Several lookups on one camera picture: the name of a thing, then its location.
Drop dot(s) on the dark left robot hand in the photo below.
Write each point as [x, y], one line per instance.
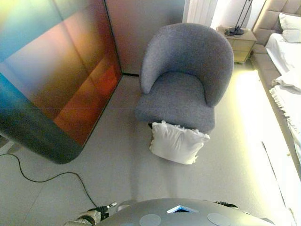
[102, 212]

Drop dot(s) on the white frilled cushion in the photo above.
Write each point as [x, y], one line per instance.
[176, 143]

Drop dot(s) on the light wooden nightstand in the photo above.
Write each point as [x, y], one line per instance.
[242, 47]

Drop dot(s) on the beige upholstered bed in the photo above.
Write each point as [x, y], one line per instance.
[265, 14]

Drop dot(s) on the grey upholstered armchair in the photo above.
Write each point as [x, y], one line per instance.
[183, 94]

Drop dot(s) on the dark glossy table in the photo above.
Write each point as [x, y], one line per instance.
[58, 82]

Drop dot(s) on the white bed pillow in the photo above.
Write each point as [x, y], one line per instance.
[291, 21]
[292, 36]

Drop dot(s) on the grey robot torso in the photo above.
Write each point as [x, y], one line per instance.
[164, 212]

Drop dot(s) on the white folded duvet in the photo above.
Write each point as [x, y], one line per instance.
[291, 81]

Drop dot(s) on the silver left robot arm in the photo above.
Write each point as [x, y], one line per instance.
[82, 217]

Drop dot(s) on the white bed sheet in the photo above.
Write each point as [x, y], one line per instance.
[279, 51]

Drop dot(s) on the dark right robot hand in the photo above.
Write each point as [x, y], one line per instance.
[224, 204]

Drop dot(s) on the white fringed throw blanket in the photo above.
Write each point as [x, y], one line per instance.
[289, 103]

